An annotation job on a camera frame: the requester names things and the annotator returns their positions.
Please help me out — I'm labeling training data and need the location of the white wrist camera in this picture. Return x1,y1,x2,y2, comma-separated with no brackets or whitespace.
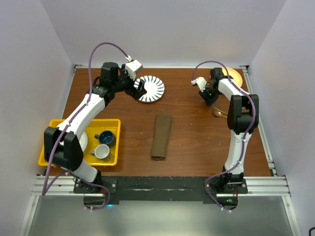
125,60,143,81
191,77,207,92

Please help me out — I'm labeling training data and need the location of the white grey mug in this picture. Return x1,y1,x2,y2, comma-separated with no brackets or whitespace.
90,144,111,160

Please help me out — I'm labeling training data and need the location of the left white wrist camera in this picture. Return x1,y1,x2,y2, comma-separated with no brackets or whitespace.
125,60,143,81

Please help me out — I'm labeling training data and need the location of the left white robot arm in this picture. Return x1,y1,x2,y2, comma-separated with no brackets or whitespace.
44,60,146,193

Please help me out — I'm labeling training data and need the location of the yellow plastic bin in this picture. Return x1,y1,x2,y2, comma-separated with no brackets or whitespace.
38,118,122,167

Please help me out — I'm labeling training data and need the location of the aluminium frame rail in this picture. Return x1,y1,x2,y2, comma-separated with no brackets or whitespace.
46,176,290,197

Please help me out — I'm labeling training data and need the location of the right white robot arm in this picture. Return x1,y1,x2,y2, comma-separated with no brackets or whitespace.
191,67,259,193

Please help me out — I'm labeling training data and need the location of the white blue striped plate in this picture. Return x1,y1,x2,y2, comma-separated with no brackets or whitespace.
134,75,165,103

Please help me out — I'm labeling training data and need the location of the dark blue mug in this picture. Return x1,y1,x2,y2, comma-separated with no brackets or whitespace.
94,130,116,148

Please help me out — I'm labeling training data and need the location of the orange plate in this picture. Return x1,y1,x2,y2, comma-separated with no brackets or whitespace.
222,67,243,87

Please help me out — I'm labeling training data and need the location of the iridescent fork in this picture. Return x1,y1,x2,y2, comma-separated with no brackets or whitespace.
202,101,228,115

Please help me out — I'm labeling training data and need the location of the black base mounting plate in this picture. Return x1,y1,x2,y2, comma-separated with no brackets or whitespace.
73,176,248,207

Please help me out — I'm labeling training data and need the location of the brown cloth napkin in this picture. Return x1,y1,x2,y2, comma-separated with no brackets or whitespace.
151,114,172,161

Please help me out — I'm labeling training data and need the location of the white paper plate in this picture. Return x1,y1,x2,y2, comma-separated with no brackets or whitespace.
79,131,88,152

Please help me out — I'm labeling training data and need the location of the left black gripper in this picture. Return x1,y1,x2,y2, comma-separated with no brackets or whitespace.
112,64,147,100

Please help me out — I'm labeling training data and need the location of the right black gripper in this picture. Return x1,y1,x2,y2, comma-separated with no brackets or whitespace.
199,85,221,106

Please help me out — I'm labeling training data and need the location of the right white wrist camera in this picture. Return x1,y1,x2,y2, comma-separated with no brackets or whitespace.
191,77,207,92

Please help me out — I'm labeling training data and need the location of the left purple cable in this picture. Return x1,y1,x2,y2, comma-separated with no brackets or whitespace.
41,41,131,211

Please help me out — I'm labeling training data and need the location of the copper spoon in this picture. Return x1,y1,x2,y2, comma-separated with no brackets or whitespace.
214,110,227,118

